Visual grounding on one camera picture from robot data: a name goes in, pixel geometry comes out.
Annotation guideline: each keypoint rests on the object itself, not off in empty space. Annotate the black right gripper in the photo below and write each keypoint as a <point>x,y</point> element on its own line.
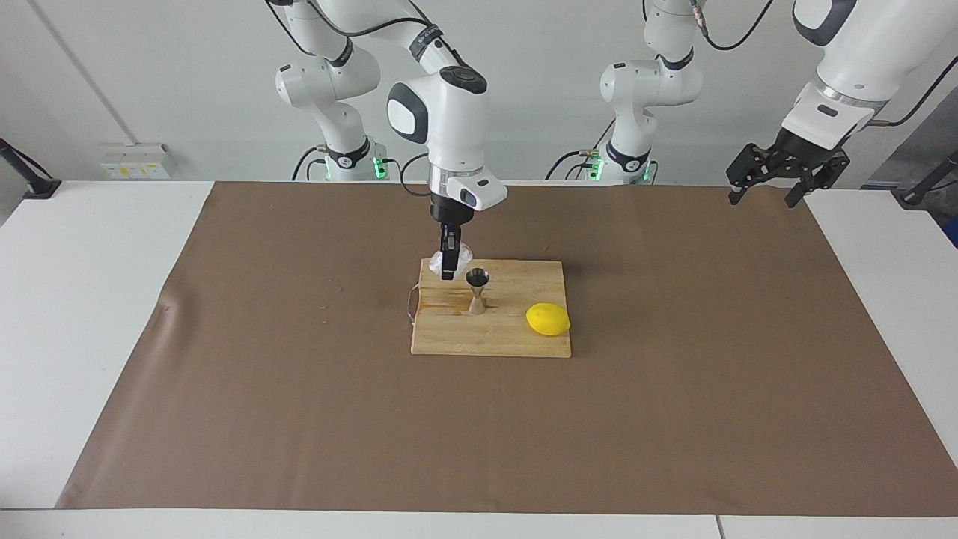
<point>453,211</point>

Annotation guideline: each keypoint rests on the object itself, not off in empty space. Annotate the black clamp stand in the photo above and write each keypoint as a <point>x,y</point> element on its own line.
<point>924,187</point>
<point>30,183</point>

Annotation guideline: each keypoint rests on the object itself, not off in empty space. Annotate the clear plastic cup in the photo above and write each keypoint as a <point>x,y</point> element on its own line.
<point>466,254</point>

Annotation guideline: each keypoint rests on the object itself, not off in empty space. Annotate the steel double jigger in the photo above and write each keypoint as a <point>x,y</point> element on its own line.
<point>477,281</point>

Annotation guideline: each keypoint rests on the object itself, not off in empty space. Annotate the white wall socket box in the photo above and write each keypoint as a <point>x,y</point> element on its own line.
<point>138,161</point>

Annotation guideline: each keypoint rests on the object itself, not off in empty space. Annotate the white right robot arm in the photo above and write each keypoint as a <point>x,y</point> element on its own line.
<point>456,127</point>

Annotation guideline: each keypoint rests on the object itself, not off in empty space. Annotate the brown paper table mat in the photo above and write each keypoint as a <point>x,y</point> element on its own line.
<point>299,419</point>

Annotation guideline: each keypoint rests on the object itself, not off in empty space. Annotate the yellow lemon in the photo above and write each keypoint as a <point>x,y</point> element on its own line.
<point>548,320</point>

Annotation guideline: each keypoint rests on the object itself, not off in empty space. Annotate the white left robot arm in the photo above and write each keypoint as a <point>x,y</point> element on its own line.
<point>876,45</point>

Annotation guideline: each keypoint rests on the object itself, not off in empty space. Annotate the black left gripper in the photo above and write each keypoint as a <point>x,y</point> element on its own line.
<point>801,150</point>

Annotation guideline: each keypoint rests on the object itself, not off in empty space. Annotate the wooden cutting board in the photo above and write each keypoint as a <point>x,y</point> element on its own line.
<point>486,337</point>

